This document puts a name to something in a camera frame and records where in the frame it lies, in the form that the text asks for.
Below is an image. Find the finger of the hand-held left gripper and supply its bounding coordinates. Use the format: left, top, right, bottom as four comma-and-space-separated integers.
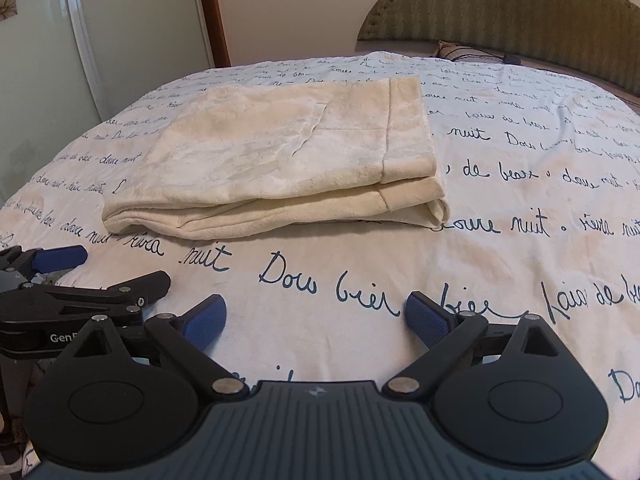
0, 270, 172, 333
0, 245, 89, 283

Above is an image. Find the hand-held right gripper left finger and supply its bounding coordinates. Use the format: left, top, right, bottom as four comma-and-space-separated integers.
70, 294, 251, 400

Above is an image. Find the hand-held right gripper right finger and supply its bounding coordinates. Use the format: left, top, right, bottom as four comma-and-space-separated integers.
381, 291, 566, 400

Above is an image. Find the cream towel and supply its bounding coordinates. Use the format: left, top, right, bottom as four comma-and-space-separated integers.
101, 75, 452, 242

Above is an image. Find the white script-printed blanket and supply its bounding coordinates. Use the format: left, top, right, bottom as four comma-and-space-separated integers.
0, 50, 640, 461

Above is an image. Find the white flower-print wardrobe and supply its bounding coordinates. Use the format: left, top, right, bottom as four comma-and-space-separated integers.
0, 0, 217, 203

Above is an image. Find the patterned pillow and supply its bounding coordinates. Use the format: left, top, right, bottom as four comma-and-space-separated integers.
432, 40, 640, 107

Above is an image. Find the green striped headboard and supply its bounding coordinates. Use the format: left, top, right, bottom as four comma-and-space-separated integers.
356, 0, 640, 103

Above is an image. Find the brown wooden door frame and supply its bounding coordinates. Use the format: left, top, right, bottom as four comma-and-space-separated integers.
194, 0, 232, 68

